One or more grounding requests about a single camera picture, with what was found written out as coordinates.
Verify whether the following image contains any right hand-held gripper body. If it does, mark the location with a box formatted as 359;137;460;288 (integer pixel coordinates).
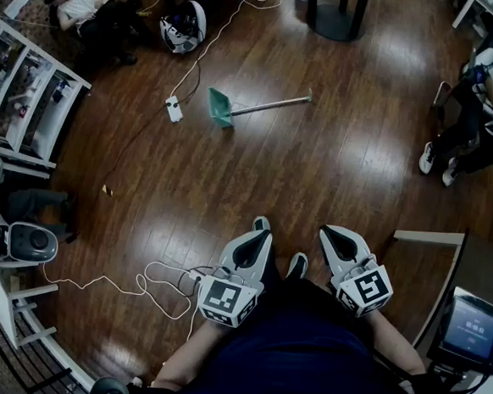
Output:
324;250;397;321

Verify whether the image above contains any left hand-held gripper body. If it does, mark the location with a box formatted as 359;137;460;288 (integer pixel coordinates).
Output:
195;260;268;331

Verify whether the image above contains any teal dustpan with metal handle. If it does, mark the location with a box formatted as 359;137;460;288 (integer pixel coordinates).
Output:
203;79;314;136

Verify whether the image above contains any person's left forearm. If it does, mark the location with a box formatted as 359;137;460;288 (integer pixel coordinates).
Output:
150;312;242;394

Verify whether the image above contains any person's right forearm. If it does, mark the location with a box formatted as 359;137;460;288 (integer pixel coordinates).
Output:
362;305;432;377

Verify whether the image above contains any tablet screen on stand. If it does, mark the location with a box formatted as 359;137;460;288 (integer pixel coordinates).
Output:
426;285;493;368

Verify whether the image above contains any person's right shoe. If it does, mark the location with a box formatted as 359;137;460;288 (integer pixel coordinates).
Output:
285;251;310;283

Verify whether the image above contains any wooden side table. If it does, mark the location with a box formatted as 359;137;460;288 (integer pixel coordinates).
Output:
383;222;471;351

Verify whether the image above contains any person's dark navy shirt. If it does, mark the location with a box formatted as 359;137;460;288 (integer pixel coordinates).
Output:
126;264;472;394

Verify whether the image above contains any white power strip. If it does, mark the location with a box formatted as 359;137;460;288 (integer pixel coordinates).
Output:
163;95;186;124

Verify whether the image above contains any folding chair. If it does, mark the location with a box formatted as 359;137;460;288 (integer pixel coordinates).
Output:
430;80;455;125

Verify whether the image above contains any gray joystick console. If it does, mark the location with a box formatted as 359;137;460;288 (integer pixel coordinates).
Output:
6;222;61;265

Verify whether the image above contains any black metal railing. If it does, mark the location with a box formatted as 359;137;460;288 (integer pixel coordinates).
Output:
0;299;99;394

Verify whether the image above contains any round table with black base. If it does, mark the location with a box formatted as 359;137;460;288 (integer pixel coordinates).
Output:
303;0;407;47

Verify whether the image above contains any white shelving unit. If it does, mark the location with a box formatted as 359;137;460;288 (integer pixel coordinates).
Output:
0;13;98;171

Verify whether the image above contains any white desk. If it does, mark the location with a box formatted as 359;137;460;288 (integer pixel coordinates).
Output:
450;0;493;37

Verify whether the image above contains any white paper sheet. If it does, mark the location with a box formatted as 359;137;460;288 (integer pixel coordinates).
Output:
3;0;30;21

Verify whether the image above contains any thin white cable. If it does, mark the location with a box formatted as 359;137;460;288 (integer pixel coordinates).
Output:
36;252;215;345

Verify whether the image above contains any black floor cable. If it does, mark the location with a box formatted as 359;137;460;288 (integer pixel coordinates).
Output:
102;58;202;197

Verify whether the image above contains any white frame table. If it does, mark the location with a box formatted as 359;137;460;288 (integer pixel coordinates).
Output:
0;264;62;352

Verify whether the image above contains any white power cable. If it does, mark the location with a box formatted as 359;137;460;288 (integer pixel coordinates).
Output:
169;0;284;110

